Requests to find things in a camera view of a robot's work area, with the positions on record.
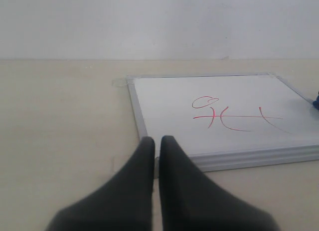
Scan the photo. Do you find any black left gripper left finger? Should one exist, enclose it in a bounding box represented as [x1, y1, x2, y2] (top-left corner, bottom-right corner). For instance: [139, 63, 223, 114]
[46, 137, 155, 231]

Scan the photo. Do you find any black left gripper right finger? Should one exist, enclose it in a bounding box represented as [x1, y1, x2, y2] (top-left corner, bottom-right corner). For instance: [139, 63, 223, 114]
[159, 136, 279, 231]

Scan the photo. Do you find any blue cloth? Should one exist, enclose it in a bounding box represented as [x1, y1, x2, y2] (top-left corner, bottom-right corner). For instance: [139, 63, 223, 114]
[313, 95, 319, 110]

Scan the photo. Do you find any white board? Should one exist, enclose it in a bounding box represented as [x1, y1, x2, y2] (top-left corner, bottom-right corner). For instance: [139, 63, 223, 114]
[126, 73, 319, 172]

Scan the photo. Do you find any clear tape back left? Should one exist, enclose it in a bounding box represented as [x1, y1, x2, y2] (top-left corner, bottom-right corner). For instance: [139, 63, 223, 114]
[112, 78, 134, 87]

